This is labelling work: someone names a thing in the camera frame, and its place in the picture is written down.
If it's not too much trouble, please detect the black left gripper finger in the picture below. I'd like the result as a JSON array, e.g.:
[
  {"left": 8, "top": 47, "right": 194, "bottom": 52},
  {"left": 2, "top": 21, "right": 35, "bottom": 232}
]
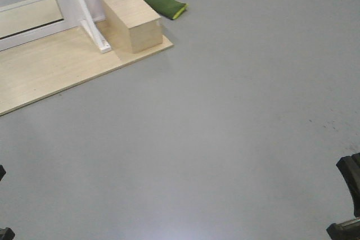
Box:
[
  {"left": 0, "top": 227, "right": 15, "bottom": 240},
  {"left": 0, "top": 165, "right": 6, "bottom": 181}
]

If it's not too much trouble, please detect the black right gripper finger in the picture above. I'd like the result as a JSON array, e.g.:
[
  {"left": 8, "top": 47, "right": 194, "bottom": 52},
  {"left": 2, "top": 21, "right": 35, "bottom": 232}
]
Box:
[
  {"left": 326, "top": 218, "right": 359, "bottom": 240},
  {"left": 336, "top": 153, "right": 359, "bottom": 218}
]

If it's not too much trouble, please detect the white framed sliding glass door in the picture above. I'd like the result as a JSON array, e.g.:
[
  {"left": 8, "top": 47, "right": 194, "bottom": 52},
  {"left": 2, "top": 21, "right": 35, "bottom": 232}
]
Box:
[{"left": 1, "top": 0, "right": 81, "bottom": 51}]

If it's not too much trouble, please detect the light wooden platform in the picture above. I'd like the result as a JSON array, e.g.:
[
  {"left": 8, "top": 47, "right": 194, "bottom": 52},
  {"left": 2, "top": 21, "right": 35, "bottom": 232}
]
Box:
[{"left": 1, "top": 21, "right": 173, "bottom": 115}]

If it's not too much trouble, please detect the light wooden box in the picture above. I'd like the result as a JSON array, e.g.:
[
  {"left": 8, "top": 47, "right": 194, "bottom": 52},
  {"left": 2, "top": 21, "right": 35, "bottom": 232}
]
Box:
[{"left": 101, "top": 0, "right": 163, "bottom": 54}]

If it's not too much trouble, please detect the green sandbag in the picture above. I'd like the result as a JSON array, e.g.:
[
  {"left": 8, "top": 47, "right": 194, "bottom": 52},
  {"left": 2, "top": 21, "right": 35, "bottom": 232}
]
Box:
[{"left": 144, "top": 0, "right": 188, "bottom": 20}]

